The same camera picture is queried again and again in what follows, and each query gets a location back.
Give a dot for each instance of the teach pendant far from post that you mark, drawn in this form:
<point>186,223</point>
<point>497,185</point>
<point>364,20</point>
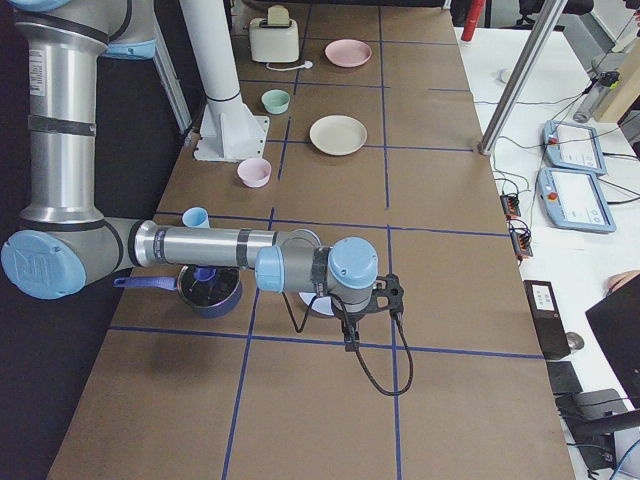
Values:
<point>573,200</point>

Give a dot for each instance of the blue plate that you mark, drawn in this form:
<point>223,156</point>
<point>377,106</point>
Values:
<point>321,306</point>

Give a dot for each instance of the cream plate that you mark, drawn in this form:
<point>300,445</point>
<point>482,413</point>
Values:
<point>338,135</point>

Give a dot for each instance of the black gripper near pot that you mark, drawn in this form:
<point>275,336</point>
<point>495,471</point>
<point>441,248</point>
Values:
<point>351,318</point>

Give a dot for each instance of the pink bowl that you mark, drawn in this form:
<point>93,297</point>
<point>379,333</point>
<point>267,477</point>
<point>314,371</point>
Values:
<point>254,172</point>

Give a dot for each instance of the grey water bottle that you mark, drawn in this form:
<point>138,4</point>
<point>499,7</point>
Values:
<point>603,84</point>

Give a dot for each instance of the green bowl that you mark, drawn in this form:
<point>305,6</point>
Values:
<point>276,101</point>

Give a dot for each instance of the aluminium frame post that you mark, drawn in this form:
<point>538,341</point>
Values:
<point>540,33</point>

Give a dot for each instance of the light blue cup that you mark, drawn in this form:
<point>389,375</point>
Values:
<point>196,217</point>

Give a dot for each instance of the teach pendant near post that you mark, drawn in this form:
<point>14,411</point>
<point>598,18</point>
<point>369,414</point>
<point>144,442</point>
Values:
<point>573,146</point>

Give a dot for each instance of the white pillar with base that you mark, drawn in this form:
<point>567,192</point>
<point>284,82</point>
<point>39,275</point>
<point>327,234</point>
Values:
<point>228,131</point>

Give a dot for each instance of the black box with label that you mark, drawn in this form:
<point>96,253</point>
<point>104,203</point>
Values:
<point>546,319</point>

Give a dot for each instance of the pink plate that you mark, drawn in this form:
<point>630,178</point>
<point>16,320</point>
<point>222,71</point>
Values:
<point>348,53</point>

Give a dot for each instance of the orange black connector module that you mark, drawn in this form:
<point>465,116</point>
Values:
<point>510,205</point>

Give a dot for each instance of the dark blue pot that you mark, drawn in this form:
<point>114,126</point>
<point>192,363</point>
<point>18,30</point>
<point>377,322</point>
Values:
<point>211,292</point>

